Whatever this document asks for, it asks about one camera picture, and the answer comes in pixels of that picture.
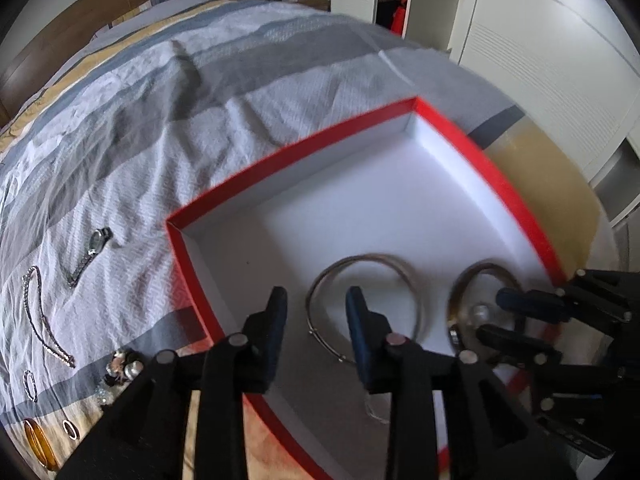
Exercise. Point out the striped duvet cover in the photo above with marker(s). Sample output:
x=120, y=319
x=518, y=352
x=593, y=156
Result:
x=136, y=127

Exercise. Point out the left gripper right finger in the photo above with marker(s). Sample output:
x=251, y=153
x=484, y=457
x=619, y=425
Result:
x=489, y=434

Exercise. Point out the white wardrobe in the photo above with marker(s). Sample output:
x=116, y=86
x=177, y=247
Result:
x=570, y=64

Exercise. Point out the red jewelry box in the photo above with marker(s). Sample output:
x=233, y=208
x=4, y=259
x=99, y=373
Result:
x=398, y=202

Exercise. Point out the amber resin bangle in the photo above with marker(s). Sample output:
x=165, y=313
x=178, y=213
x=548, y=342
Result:
x=40, y=445

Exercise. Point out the grey pillow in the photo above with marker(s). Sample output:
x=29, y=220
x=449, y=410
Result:
x=147, y=14

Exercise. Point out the silver wrist watch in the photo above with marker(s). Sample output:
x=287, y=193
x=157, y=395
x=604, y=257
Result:
x=97, y=241

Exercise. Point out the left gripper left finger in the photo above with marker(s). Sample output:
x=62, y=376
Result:
x=143, y=434

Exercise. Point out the thin gold bangle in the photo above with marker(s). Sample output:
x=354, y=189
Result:
x=402, y=269

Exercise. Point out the red bag in wardrobe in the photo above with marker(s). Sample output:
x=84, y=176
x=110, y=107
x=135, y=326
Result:
x=399, y=17

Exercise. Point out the wooden nightstand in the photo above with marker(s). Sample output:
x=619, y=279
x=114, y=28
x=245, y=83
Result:
x=321, y=5

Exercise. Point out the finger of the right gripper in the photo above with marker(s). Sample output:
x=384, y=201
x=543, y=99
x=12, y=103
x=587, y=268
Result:
x=536, y=304
x=516, y=349

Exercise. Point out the dark brown bangle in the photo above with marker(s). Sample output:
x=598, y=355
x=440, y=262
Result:
x=463, y=321

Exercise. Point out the wooden headboard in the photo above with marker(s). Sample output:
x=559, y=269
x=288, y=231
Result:
x=39, y=60

